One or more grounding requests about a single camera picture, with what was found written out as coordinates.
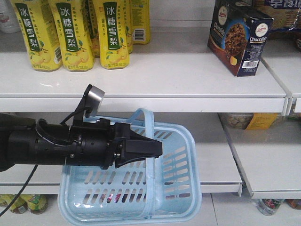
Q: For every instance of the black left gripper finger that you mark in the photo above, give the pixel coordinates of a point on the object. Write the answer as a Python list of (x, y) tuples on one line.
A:
[(136, 148)]

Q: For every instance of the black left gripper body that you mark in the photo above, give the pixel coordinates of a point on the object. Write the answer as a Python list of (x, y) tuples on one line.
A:
[(99, 144)]

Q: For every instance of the light blue plastic basket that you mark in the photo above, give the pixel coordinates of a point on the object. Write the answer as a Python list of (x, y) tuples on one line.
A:
[(162, 190)]

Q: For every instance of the blue Chocofello cookie box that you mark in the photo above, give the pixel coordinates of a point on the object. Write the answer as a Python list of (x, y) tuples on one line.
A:
[(238, 34)]

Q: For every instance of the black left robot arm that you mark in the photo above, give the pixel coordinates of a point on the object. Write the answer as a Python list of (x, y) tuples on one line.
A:
[(35, 142)]

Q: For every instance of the yellow pear drink bottle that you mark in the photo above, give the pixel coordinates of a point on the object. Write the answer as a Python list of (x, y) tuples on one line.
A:
[(112, 34)]

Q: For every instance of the clear cookie tub yellow label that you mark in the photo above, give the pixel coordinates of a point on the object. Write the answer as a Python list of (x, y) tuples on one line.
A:
[(252, 121)]

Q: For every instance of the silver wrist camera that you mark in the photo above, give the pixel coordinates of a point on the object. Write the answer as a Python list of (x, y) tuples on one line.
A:
[(93, 97)]

